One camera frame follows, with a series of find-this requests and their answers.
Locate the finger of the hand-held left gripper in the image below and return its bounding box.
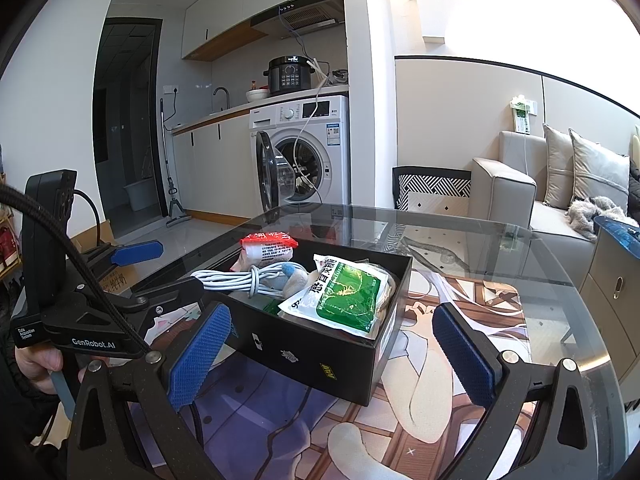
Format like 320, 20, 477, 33
80, 241, 165, 281
107, 277, 206, 333

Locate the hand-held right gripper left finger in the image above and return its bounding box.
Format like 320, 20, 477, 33
72, 301, 233, 480

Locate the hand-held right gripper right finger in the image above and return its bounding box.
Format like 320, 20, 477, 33
425, 302, 606, 480

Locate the white charging cable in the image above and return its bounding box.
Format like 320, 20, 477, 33
190, 264, 296, 297

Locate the black storage box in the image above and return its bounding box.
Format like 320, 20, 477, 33
197, 240, 413, 407

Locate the red and white packet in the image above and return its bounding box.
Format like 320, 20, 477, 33
239, 231, 299, 273

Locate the white and blue plush toy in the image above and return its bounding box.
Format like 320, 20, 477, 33
260, 261, 321, 306

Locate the large white printed packet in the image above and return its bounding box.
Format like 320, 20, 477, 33
277, 253, 393, 338

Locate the person's left forearm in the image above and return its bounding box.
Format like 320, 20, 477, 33
0, 280, 71, 480

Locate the person's left hand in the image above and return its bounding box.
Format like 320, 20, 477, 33
14, 346, 93, 396

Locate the cardboard box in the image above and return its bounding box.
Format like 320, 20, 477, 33
67, 220, 138, 291

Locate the flat mop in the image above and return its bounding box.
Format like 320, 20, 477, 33
159, 97, 193, 228

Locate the grey bucket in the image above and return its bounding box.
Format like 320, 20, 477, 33
122, 180, 157, 212

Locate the white kitchen counter cabinet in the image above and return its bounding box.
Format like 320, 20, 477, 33
172, 105, 253, 218

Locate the printed table mat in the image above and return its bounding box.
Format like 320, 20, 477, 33
125, 227, 531, 480

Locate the grey side cabinet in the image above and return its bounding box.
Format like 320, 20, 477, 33
580, 215, 640, 396

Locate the beige sofa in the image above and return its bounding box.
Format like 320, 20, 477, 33
470, 130, 640, 291

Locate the black patterned chair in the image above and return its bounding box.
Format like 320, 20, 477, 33
391, 166, 473, 211

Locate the grey fluffy throw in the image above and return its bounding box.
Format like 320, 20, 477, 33
565, 195, 628, 241

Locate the white washing machine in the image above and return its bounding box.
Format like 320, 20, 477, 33
249, 95, 351, 211

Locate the beige cushion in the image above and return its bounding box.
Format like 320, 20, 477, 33
542, 124, 576, 211
567, 128, 632, 216

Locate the black pressure cooker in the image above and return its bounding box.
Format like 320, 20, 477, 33
264, 55, 331, 96

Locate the silver range hood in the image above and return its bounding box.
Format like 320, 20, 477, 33
250, 0, 346, 38

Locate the gold wire shelf rack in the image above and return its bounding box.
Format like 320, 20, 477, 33
0, 210, 23, 281

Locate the thin black cable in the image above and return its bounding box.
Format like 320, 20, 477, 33
74, 190, 103, 251

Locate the black braided cable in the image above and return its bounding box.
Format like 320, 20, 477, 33
0, 182, 153, 358

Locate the thin white hanging cable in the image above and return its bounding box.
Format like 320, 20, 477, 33
280, 2, 333, 206

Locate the white green wall holder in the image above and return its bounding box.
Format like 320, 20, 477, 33
509, 95, 538, 136

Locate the white wall cabinet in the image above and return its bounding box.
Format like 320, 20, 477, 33
181, 0, 346, 61

